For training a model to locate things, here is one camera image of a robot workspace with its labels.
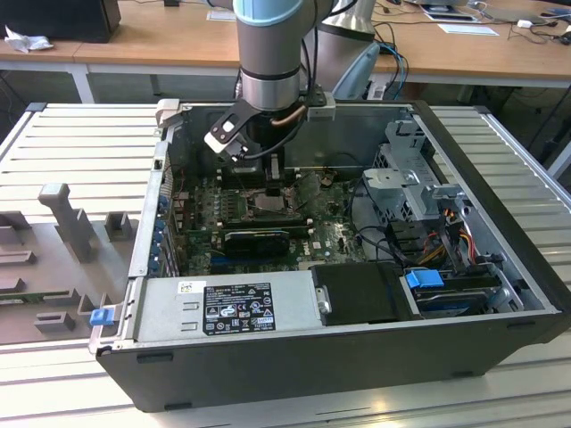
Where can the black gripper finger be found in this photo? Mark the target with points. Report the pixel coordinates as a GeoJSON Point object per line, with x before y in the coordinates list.
{"type": "Point", "coordinates": [275, 174]}

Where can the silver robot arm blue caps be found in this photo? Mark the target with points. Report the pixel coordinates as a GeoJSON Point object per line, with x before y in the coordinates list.
{"type": "Point", "coordinates": [267, 44]}

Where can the CPU socket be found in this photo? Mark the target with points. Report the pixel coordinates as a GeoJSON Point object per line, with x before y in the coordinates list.
{"type": "Point", "coordinates": [250, 209]}

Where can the black graphics card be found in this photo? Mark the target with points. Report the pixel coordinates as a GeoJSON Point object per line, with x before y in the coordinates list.
{"type": "Point", "coordinates": [254, 244]}

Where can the green motherboard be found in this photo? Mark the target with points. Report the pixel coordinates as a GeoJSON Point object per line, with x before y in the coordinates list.
{"type": "Point", "coordinates": [330, 232]}

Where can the wooden desk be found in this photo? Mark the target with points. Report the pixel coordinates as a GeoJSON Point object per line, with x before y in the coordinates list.
{"type": "Point", "coordinates": [178, 40]}

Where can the grey metal drive cage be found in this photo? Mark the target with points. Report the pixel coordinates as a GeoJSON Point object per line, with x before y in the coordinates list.
{"type": "Point", "coordinates": [401, 191]}

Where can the black plastic shroud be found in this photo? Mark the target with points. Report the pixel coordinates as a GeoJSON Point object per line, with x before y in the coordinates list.
{"type": "Point", "coordinates": [361, 292]}

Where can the grey power supply unit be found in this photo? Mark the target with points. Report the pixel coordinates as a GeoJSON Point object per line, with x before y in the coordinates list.
{"type": "Point", "coordinates": [160, 312]}

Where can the blue disk carrier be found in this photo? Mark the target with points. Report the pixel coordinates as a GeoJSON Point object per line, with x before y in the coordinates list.
{"type": "Point", "coordinates": [424, 280]}

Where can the black open PC case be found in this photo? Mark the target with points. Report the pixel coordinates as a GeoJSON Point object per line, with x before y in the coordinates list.
{"type": "Point", "coordinates": [312, 374]}

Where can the hard disk drive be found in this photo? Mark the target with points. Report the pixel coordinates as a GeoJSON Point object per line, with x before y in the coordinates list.
{"type": "Point", "coordinates": [450, 303]}

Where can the blue plastic latch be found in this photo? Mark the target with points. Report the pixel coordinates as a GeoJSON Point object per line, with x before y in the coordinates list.
{"type": "Point", "coordinates": [101, 318]}

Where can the black box on desk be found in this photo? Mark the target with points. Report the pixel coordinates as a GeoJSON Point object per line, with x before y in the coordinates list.
{"type": "Point", "coordinates": [58, 20]}

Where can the grey parts rack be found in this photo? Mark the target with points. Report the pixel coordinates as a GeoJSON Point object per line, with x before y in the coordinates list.
{"type": "Point", "coordinates": [53, 267]}

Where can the crumpled white paper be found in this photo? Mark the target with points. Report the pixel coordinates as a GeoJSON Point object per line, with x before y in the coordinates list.
{"type": "Point", "coordinates": [29, 41]}

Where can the small white adapter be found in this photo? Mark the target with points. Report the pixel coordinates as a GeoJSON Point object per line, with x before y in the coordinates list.
{"type": "Point", "coordinates": [525, 23]}

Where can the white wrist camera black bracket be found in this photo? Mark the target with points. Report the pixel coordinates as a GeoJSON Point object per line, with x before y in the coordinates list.
{"type": "Point", "coordinates": [225, 134]}

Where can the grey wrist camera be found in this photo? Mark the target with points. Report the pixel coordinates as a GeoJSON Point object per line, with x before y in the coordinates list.
{"type": "Point", "coordinates": [321, 109]}

